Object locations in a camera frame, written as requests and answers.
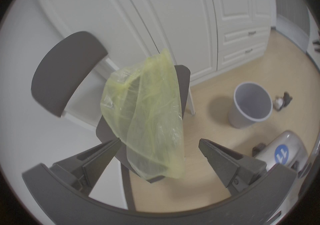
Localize white wardrobe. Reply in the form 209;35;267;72
37;0;277;87

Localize white paper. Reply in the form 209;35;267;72
274;96;284;111

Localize white trash bin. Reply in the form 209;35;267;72
227;82;273;129

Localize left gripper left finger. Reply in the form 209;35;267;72
51;138;123;195

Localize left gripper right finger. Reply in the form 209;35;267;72
199;138;267;194

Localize yellow plastic bag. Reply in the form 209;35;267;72
100;49;186;179

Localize white chair dark grey seat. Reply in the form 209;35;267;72
31;31;196;212

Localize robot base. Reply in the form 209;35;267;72
252;130;316;177

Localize black plastic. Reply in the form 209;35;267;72
281;91;293;109

